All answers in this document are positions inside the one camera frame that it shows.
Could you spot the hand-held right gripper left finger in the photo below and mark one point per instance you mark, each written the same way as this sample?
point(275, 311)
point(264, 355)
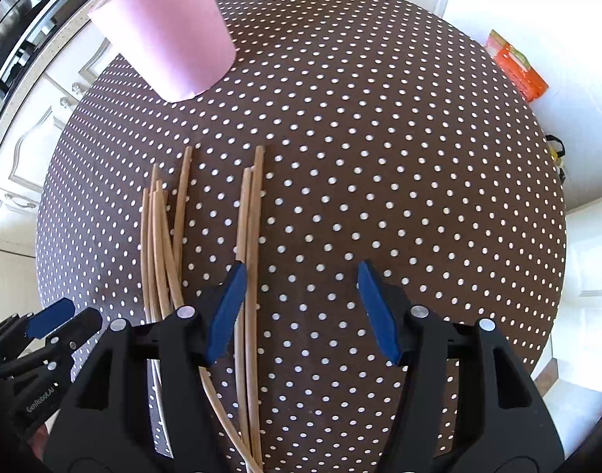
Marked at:
point(227, 315)

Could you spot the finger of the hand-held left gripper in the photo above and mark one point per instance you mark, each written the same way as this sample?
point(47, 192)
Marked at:
point(81, 327)
point(49, 318)

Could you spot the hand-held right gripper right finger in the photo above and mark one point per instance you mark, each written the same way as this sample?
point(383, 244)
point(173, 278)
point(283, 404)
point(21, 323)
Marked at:
point(377, 310)

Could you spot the bunch of wooden chopsticks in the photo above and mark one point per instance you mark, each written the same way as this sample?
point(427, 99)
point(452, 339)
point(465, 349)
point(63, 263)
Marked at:
point(251, 217)

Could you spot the pink cup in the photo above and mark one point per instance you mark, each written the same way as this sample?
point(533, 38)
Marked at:
point(167, 34)

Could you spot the brown polka dot tablecloth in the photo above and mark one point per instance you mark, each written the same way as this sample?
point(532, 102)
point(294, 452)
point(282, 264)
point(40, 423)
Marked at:
point(379, 157)

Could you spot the orange rice bag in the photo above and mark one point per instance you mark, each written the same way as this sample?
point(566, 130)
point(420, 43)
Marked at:
point(520, 71)

